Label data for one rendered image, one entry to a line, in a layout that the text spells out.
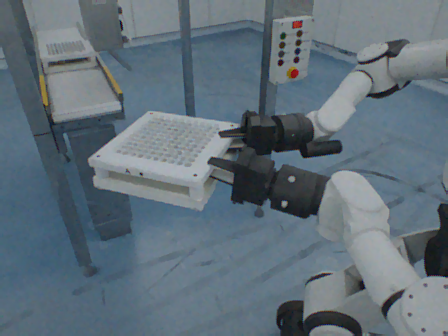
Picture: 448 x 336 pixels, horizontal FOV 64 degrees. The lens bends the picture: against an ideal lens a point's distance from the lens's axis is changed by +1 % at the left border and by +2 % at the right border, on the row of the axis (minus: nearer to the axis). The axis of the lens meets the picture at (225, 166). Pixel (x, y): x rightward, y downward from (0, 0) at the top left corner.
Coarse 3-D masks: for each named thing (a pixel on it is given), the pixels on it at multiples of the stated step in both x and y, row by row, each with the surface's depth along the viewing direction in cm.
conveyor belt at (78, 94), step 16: (48, 32) 230; (64, 32) 230; (48, 80) 162; (64, 80) 162; (80, 80) 162; (96, 80) 162; (64, 96) 147; (80, 96) 147; (96, 96) 147; (112, 96) 147; (64, 112) 136; (80, 112) 138; (96, 112) 140; (112, 112) 144
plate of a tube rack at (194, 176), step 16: (128, 128) 82; (224, 128) 81; (112, 144) 76; (208, 144) 75; (224, 144) 75; (96, 160) 71; (112, 160) 70; (128, 160) 70; (144, 160) 70; (144, 176) 68; (160, 176) 67; (176, 176) 66; (192, 176) 65; (208, 176) 68
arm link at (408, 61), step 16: (368, 48) 94; (384, 48) 90; (400, 48) 89; (416, 48) 85; (432, 48) 81; (400, 64) 88; (416, 64) 85; (432, 64) 82; (400, 80) 92; (384, 96) 95
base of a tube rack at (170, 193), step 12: (228, 156) 80; (216, 168) 76; (96, 180) 74; (108, 180) 73; (120, 180) 73; (132, 180) 73; (144, 180) 73; (156, 180) 73; (216, 180) 73; (120, 192) 73; (132, 192) 72; (144, 192) 71; (156, 192) 70; (168, 192) 69; (180, 192) 69; (204, 192) 69; (180, 204) 69; (192, 204) 68; (204, 204) 69
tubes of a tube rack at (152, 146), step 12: (156, 120) 84; (144, 132) 78; (156, 132) 79; (168, 132) 78; (180, 132) 78; (192, 132) 78; (204, 132) 78; (132, 144) 74; (144, 144) 75; (156, 144) 74; (168, 144) 74; (180, 144) 74; (192, 144) 74; (168, 156) 71; (180, 156) 70
